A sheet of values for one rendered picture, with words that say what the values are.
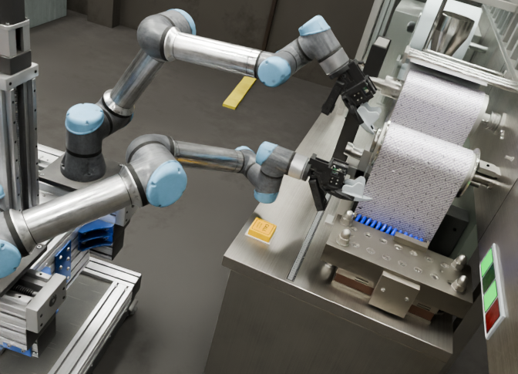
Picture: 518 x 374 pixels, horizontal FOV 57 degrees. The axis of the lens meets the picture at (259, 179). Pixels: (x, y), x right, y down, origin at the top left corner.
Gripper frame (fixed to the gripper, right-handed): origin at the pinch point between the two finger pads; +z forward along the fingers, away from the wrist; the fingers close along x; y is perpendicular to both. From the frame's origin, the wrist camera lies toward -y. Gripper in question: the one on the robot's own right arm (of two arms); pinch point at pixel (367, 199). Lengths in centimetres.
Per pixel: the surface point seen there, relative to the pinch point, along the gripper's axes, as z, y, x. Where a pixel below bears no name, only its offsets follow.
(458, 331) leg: 47, -44, 13
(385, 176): 2.4, 9.1, -0.3
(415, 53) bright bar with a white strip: -2.2, 36.2, 33.4
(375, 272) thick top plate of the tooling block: 8.6, -8.7, -20.0
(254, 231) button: -27.4, -16.8, -13.4
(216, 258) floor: -59, -109, 67
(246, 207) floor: -63, -109, 122
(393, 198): 6.8, 3.5, -0.3
